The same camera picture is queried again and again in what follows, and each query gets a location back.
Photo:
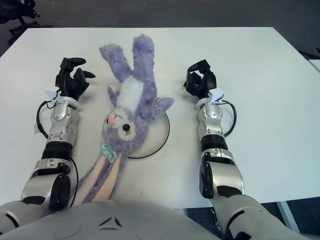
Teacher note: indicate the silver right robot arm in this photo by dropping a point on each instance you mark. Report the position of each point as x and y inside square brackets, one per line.
[217, 155]

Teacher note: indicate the white table leg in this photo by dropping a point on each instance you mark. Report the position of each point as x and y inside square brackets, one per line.
[287, 216]

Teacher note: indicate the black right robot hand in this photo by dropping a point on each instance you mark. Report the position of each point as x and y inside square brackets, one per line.
[202, 83]

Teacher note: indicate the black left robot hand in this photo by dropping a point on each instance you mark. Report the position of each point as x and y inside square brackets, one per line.
[72, 83]

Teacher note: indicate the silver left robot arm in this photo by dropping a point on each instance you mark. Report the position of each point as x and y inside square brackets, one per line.
[57, 145]

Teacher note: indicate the purple plush bunny doll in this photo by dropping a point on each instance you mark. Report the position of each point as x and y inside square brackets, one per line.
[132, 105]

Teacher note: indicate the black office chair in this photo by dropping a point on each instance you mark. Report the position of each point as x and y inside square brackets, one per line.
[6, 19]

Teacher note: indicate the silver robot torso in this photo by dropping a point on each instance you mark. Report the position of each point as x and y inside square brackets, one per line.
[112, 225]

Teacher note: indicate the white plate black rim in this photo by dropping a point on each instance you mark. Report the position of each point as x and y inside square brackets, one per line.
[155, 142]

